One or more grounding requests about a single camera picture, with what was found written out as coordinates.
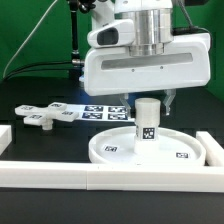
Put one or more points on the white right fence bar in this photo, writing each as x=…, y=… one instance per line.
x=214, y=152

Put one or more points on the white fence bar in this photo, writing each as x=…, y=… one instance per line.
x=50, y=175
x=214, y=152
x=5, y=137

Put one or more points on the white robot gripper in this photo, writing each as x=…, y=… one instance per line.
x=184, y=63

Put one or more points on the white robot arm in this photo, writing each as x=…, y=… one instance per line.
x=135, y=48

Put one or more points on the white marker sheet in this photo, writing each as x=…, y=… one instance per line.
x=101, y=113

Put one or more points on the black camera stand pole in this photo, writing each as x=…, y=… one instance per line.
x=76, y=62

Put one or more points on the white cross table base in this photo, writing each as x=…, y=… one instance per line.
x=44, y=117

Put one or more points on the white left fence bar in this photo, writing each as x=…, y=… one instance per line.
x=5, y=137

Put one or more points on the white front fence bar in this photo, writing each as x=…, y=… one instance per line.
x=50, y=175

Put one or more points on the white round table top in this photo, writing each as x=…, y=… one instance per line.
x=169, y=148

